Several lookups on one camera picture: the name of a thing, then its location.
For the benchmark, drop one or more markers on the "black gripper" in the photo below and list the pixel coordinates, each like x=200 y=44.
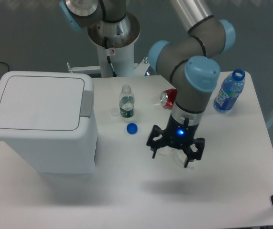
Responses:
x=176 y=135

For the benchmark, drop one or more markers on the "white push-top trash can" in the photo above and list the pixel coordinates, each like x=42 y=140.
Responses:
x=48 y=119

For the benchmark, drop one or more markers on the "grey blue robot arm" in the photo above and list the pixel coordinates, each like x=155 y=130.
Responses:
x=188 y=66

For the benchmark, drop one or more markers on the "crushed red soda can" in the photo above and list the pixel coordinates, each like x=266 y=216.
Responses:
x=167 y=98

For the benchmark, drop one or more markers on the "crumpled white tissue left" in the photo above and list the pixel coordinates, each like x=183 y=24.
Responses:
x=164 y=151

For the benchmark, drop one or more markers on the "crumpled white tissue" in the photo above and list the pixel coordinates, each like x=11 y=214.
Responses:
x=183 y=159
x=164 y=151

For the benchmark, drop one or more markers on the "crumpled white tissue right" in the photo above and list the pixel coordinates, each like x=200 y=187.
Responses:
x=183 y=159

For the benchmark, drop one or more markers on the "blue bottle cap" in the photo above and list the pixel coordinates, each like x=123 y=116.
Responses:
x=131 y=128

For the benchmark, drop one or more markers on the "clear green-label plastic bottle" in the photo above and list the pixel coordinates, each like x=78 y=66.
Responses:
x=126 y=102

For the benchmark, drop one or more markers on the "white bottle cap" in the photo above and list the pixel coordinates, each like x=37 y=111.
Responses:
x=114 y=112

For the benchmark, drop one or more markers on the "blue plastic drink bottle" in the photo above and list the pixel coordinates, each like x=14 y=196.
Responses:
x=231 y=88

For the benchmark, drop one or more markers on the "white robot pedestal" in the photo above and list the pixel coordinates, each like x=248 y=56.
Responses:
x=116 y=62

